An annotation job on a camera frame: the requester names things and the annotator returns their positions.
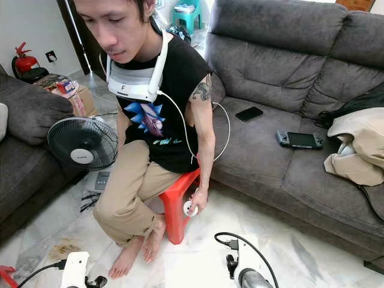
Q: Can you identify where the white round controller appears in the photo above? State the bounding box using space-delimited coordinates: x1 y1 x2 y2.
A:
183 200 200 218

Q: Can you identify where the person left hand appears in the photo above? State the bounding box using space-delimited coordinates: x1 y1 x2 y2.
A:
189 186 209 215

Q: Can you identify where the black standing fan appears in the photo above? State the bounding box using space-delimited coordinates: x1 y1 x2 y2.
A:
47 116 119 194

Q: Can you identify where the grey handheld game console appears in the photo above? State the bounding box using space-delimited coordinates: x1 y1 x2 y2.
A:
276 130 325 150

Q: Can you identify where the black phone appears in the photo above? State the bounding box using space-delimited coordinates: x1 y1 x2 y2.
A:
235 106 264 122

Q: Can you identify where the brown cardboard box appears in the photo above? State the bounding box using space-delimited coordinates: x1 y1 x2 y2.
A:
36 73 97 118

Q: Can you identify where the beige garment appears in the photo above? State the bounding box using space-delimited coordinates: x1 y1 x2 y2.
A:
324 108 384 187

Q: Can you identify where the grey elephant pillow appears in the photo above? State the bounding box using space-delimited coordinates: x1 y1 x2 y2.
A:
0 103 8 142

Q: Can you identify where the person in black shirt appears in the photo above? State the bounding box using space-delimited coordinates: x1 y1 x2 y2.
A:
75 0 217 280

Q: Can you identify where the black bag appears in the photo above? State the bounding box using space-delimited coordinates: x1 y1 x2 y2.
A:
315 81 384 130

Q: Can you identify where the red fire extinguisher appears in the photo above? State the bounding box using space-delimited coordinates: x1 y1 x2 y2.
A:
12 42 41 79

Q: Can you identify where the dark brown door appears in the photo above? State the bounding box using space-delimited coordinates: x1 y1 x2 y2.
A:
57 0 109 82

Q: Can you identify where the teal plastic stool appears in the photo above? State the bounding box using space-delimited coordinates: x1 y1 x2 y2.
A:
173 0 202 34

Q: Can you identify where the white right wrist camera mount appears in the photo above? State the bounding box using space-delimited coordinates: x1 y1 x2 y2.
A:
234 235 260 272

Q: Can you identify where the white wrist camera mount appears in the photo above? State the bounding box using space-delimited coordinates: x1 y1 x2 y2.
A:
61 252 91 288
234 235 260 272

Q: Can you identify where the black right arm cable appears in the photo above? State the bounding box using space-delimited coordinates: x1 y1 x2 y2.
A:
214 232 281 288

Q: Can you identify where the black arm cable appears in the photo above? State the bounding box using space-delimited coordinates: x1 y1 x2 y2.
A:
17 259 67 288
214 232 281 288

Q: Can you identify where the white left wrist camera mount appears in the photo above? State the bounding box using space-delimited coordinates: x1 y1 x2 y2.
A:
61 252 91 288

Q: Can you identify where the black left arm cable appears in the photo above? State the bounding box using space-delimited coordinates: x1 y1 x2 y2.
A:
17 259 67 288

